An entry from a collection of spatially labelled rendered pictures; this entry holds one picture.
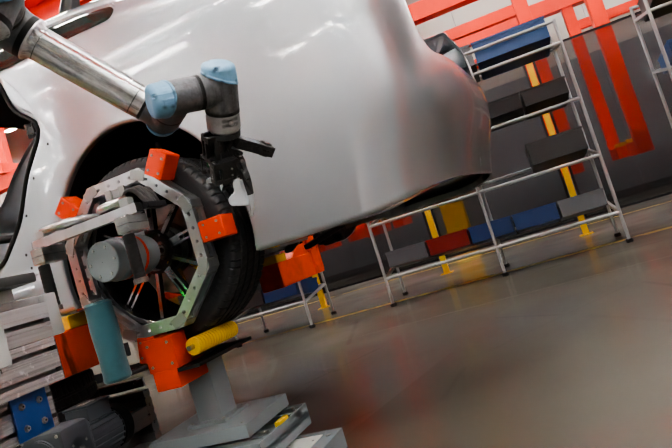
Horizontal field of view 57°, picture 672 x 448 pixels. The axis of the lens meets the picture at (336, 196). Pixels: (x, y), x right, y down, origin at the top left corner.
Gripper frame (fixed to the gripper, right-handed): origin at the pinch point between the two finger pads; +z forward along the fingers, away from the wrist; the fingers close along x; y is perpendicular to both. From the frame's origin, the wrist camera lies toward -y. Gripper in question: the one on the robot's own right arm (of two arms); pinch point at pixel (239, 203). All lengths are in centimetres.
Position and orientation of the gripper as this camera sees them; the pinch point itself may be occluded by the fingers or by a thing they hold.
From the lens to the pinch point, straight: 151.0
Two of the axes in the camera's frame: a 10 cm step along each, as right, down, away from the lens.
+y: -8.1, 2.9, -5.1
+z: 0.0, 8.6, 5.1
